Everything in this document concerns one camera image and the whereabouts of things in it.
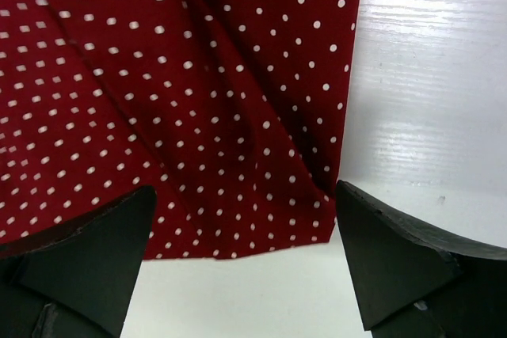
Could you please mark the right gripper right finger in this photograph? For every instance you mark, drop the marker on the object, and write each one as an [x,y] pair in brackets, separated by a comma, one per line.
[413,279]

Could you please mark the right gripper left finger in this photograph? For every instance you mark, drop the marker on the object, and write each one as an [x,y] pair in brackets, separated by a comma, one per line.
[76,279]

